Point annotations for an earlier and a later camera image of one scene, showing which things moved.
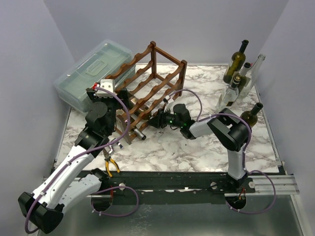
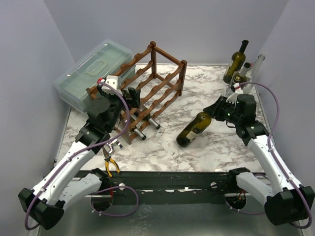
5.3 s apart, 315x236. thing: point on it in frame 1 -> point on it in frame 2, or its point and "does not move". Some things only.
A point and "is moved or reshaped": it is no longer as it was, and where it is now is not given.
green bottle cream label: (251, 116) is moved or reshaped
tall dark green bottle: (237, 60) does not move
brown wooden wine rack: (148, 84) does not move
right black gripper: (160, 118) -> (217, 109)
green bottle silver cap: (139, 133) does not move
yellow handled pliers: (107, 159) does not move
